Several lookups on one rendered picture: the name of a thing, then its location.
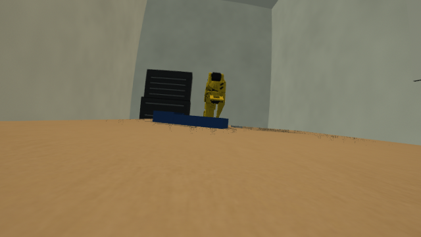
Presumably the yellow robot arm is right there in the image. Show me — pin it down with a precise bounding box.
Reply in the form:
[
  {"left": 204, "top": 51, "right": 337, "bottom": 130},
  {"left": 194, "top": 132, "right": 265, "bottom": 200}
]
[{"left": 204, "top": 72, "right": 226, "bottom": 117}]

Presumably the blue bin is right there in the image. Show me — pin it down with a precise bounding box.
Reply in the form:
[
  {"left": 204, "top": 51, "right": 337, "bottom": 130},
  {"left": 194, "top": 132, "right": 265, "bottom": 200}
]
[{"left": 153, "top": 111, "right": 228, "bottom": 129}]

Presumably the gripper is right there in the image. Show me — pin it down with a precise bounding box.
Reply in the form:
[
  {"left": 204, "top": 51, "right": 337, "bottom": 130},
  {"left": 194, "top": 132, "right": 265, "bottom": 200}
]
[{"left": 205, "top": 91, "right": 226, "bottom": 118}]

